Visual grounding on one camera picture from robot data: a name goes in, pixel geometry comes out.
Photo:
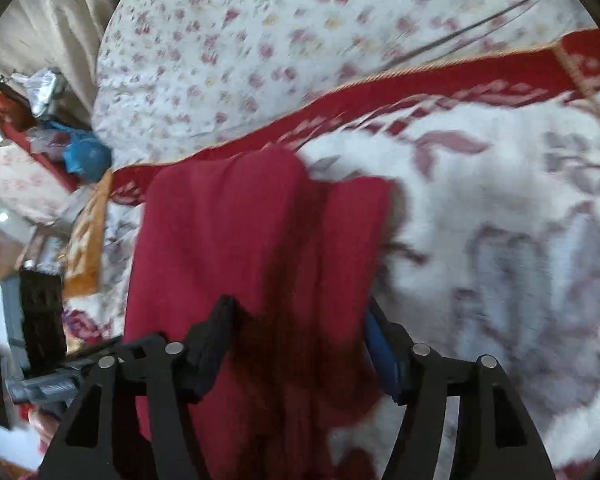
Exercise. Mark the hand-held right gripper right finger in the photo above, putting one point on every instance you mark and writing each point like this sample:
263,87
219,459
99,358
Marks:
384,360

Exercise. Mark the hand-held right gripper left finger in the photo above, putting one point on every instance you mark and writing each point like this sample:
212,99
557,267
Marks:
211,355

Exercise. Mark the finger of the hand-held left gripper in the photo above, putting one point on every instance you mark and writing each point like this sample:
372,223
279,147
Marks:
95,348

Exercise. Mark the dark red garment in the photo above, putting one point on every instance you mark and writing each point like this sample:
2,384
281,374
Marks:
220,240

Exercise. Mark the clear plastic bag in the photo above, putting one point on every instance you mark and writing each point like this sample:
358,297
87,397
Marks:
45,91

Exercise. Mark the red and white floral blanket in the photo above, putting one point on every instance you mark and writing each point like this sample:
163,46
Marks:
505,260

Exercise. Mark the blue plastic bag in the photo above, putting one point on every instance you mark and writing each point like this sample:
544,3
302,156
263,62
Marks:
85,157

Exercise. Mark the beige curtain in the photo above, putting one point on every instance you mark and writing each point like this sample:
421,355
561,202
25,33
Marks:
45,20

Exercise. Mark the orange plush blanket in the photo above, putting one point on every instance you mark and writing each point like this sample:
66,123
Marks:
87,240

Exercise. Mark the person's left hand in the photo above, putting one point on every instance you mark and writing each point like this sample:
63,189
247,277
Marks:
46,427

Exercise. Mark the white floral duvet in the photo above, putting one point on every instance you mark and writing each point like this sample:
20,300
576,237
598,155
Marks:
230,60

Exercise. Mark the red board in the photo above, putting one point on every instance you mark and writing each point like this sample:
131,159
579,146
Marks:
35,152

